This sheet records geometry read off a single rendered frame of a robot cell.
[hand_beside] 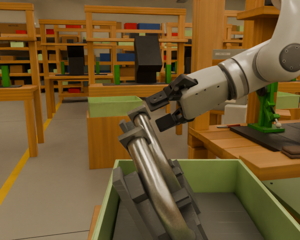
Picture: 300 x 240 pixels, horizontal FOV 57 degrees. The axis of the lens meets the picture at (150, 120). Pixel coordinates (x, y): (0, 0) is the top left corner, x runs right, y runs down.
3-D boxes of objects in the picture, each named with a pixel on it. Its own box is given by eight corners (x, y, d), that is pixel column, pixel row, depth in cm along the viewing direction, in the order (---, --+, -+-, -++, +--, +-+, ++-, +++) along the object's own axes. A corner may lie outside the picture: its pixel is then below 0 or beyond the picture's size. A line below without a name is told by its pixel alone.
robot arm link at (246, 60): (255, 95, 53) (238, 95, 62) (318, 65, 53) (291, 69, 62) (238, 55, 52) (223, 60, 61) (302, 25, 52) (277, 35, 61)
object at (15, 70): (83, 92, 1013) (80, 28, 962) (-7, 94, 951) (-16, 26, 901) (83, 90, 1064) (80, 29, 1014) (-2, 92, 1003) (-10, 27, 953)
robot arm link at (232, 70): (226, 75, 64) (215, 81, 64) (227, 50, 56) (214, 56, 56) (246, 103, 59) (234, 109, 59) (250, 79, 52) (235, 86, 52)
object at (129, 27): (164, 99, 832) (165, 21, 782) (59, 103, 771) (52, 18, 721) (159, 97, 884) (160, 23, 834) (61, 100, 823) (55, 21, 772)
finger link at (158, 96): (175, 85, 55) (145, 100, 55) (173, 76, 52) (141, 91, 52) (182, 98, 53) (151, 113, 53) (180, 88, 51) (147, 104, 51)
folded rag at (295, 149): (304, 152, 117) (305, 145, 116) (315, 158, 109) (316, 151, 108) (280, 152, 117) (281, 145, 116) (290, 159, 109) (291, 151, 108)
